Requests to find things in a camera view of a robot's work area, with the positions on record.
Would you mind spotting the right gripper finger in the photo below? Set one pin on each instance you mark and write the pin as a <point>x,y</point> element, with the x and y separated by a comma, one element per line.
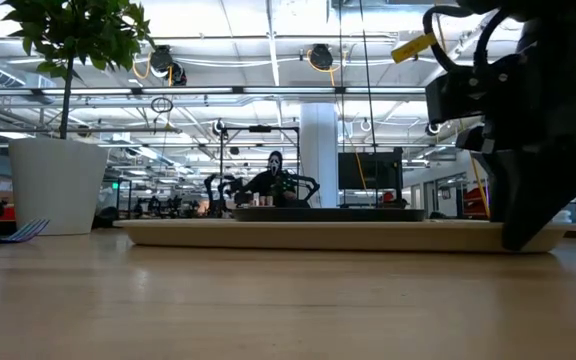
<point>475,140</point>
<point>533,195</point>

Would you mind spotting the black round plate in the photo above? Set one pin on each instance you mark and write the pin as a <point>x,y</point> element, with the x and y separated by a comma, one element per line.
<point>328,215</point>

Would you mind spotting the beige plastic tray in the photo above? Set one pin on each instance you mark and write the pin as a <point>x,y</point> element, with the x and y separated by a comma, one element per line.
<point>318,237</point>

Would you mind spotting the blue purple fork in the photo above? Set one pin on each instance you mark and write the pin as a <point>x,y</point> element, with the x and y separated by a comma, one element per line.
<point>25,231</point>

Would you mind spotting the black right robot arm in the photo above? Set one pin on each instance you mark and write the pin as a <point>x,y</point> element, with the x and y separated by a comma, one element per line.
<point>568,17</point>

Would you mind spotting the white container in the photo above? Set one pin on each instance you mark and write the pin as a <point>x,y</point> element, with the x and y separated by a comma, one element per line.
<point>563,216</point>

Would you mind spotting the red cabinet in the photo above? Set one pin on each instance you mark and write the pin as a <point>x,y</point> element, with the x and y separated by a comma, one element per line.
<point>470,205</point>

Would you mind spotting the black monitor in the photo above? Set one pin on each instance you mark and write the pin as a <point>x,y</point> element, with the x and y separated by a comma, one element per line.
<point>368,170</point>

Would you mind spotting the white pillar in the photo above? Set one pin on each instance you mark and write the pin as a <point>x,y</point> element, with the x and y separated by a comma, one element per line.
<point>318,150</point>

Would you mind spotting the person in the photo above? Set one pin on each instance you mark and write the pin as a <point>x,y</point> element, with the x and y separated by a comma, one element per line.
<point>273,182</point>

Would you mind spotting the green leafy plant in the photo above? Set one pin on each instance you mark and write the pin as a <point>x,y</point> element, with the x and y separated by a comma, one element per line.
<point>93,30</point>

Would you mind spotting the white plant pot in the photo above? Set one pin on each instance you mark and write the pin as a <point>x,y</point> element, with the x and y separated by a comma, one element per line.
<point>58,185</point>

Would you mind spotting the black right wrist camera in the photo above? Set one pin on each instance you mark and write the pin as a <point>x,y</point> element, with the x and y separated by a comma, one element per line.
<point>455,97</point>

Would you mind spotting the black background rig frame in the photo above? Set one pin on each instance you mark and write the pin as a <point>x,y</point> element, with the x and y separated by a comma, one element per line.
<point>260,128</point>

